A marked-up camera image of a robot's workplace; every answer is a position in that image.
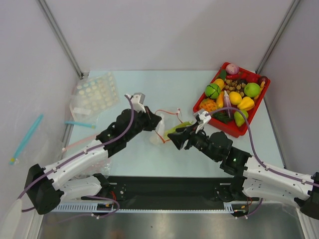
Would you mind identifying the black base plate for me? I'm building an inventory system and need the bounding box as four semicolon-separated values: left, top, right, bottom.
81;175;260;211

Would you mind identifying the yellow toy lemon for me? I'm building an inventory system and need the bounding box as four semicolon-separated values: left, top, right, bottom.
229;91;242;106

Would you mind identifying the clear bag teal zipper table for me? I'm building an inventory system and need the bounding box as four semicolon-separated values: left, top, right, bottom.
64;120;96;129

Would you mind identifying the clear bag with teal zipper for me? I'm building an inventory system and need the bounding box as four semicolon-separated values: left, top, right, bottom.
8;114;62;174

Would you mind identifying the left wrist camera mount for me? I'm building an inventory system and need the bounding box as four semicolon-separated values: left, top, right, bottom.
125;93;146;113

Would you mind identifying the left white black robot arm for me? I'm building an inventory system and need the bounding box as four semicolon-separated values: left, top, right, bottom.
24;107;161;215

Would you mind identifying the red toy chili pepper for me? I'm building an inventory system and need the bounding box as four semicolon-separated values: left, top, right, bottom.
226;72;248;81

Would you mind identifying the clear bag with orange zipper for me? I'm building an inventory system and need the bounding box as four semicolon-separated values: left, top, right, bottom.
151;107;194;136

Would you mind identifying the toy green onion leek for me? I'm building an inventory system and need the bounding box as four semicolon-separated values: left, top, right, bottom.
150;121;193;145

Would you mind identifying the red plastic tray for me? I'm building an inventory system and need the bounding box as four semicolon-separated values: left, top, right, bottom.
193;62;271;137

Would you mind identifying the pink toy onion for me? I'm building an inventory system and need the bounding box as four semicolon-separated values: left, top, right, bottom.
225;64;240;75

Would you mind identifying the brown toy mushrooms cluster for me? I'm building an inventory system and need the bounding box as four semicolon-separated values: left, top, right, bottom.
224;79;247;93

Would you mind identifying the green toy apple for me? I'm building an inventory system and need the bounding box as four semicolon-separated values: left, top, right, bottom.
244;83;261;98

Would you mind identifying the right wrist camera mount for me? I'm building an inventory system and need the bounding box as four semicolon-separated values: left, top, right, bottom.
194;109;212;133

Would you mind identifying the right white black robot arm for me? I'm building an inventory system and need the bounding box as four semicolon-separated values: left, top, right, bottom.
168;128;319;219

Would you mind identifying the white slotted cable duct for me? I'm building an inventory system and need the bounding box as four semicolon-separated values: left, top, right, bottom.
52;201;117;213

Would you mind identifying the orange toy fruit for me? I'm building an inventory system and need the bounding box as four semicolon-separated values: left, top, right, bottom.
213;78;225;91

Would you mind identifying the yellow toy bell pepper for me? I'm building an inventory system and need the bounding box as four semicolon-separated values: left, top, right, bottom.
237;97;255;111

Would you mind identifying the toy pineapple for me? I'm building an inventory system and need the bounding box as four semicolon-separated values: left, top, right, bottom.
198;98;218;112

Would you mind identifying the green toy pear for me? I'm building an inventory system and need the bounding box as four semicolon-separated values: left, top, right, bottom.
234;110;249;127

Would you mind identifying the bag of white round stickers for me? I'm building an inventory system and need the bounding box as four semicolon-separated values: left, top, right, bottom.
70;72;119;116

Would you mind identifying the dark red toy fruit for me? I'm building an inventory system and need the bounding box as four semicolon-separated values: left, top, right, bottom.
258;76;268;85

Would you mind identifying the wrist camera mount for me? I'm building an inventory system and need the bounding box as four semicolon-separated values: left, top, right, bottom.
194;109;212;133
125;93;146;113

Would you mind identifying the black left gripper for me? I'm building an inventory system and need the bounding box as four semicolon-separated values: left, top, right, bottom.
125;106;161;141

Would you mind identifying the green toy watermelon ball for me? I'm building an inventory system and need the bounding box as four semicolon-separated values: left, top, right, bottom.
204;83;221;100

